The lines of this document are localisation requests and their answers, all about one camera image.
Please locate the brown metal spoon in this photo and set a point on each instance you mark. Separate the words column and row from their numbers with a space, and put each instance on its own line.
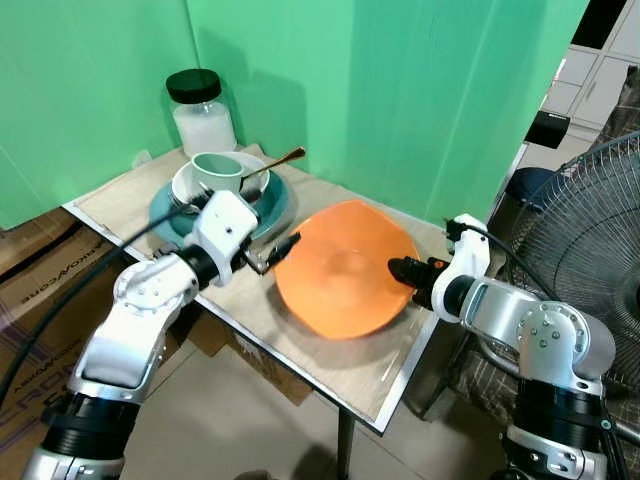
column 278, row 161

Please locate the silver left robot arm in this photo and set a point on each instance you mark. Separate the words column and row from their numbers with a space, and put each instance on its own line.
column 130, row 335

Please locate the glass jar with black lid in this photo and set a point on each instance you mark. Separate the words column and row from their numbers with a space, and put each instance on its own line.
column 203, row 120

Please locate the metal table leg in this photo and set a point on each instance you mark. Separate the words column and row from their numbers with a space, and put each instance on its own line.
column 345, row 445

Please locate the dark blue round stool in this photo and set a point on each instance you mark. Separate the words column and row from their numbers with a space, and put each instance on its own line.
column 528, row 185

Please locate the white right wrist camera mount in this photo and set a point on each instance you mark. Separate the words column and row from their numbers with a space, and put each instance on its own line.
column 470, row 255

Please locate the small black box device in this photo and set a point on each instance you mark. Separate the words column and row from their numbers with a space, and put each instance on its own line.
column 547, row 130

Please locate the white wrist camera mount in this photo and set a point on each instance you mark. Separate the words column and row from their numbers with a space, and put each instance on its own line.
column 470, row 255
column 226, row 228

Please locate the plain brown cardboard box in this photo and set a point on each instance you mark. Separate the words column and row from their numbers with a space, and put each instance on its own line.
column 250, row 360

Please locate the printed brown cardboard box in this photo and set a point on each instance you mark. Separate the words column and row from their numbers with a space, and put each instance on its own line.
column 40, row 270

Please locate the orange plastic plate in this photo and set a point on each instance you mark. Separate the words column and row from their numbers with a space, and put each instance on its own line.
column 340, row 270

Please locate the pale green cup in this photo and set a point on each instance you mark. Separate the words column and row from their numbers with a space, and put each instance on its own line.
column 217, row 175

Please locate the teal ceramic plate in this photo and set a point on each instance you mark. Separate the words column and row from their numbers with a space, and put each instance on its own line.
column 275, row 210

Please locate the black flat screen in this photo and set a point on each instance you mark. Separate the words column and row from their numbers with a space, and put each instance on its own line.
column 600, row 22

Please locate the white drawer cabinet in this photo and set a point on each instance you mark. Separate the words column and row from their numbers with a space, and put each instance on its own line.
column 600, row 85

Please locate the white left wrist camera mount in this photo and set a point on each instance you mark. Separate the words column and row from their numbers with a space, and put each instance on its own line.
column 226, row 228

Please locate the white ceramic bowl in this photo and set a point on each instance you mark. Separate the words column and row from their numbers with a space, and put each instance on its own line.
column 258, row 195

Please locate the green backdrop screen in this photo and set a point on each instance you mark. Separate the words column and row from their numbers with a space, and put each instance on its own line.
column 400, row 100

